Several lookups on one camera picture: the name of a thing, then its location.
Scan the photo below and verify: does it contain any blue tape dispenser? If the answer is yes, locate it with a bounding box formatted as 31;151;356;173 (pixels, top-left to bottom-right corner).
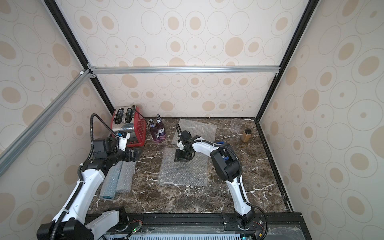
216;142;230;161

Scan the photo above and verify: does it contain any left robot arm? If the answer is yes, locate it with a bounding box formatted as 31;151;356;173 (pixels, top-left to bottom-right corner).
37;135;140;240

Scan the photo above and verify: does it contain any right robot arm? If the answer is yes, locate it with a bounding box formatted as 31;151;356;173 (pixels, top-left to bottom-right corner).
175;131;255;228

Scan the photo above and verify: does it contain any stack of bubble wrap sheets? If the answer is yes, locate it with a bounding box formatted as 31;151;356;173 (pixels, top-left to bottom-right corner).
178;119;217;143

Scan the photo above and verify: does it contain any red and chrome toaster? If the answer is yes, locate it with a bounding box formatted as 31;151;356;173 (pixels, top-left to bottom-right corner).
111;105;147;148

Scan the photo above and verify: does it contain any clear drinking glass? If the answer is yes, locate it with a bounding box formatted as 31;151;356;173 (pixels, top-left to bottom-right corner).
230;119;243;134

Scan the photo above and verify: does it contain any brown spice jar black lid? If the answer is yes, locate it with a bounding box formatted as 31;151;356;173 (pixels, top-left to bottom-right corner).
241;128;252;143

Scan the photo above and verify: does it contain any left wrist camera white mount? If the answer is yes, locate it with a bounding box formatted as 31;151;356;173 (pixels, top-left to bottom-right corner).
116;131;130;151

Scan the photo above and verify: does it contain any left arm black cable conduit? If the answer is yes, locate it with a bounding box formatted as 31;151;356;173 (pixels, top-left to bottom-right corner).
49;113;119;240

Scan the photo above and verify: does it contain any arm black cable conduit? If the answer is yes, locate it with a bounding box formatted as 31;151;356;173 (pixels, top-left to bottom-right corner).
49;113;119;240
175;122;269;240

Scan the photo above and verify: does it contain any black toaster power cord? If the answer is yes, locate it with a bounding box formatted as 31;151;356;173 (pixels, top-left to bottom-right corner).
131;104;151;136

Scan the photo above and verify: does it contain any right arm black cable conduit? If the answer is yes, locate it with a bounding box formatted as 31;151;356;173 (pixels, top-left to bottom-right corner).
175;122;269;240

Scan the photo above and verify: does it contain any horizontal aluminium frame bar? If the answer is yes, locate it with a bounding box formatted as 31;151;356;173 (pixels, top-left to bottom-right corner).
90;66;280;74

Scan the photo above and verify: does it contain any diagonal aluminium frame bar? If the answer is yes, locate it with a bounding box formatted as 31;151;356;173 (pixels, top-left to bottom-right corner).
1;70;91;175

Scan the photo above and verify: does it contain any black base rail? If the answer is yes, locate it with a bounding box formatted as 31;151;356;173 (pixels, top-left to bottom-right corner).
96;213;312;240

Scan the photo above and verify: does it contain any black left frame post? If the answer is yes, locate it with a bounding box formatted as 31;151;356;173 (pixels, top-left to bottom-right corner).
43;0;115;115

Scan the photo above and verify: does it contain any black frame post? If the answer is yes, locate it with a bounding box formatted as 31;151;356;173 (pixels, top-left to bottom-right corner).
255;0;320;123
43;0;115;115

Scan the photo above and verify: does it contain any black right frame post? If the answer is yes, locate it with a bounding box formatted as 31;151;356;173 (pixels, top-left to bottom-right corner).
255;0;320;123

